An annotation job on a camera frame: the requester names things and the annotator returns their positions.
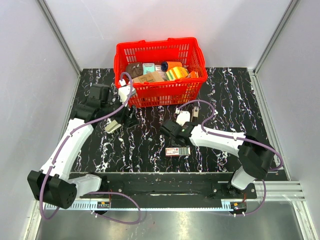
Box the orange packet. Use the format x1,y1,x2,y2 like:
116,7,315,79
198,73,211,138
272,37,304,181
185,71,199,79

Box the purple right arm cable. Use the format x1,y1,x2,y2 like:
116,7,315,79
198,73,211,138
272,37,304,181
177,99,285,217

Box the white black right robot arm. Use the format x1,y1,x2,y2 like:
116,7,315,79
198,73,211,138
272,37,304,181
160,120,275,198

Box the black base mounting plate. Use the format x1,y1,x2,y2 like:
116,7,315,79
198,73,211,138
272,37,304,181
79,182,257,200

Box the orange cylinder can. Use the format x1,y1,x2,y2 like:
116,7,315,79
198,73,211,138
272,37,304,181
160,61,183,72

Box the brown round item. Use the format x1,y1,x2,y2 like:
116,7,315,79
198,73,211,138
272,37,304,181
125,62,144,79

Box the beige stapler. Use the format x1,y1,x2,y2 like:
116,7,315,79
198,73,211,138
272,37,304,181
105,120,122,134

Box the yellow green striped box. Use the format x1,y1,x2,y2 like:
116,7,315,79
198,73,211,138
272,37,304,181
165,66,189,81

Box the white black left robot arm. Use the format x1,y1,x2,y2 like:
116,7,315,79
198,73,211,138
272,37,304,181
27,84,136,209

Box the cardboard box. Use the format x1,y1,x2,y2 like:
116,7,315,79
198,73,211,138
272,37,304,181
132,71,165,84

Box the red plastic basket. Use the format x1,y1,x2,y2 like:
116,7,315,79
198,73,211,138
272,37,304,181
113,37,208,108

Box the staple box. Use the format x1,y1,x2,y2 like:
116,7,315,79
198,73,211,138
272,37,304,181
165,147,191,157

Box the teal small box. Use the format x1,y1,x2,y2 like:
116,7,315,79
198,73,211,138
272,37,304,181
142,63,156,75

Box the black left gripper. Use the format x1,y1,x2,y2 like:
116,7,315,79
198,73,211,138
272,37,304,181
102,93,140,128

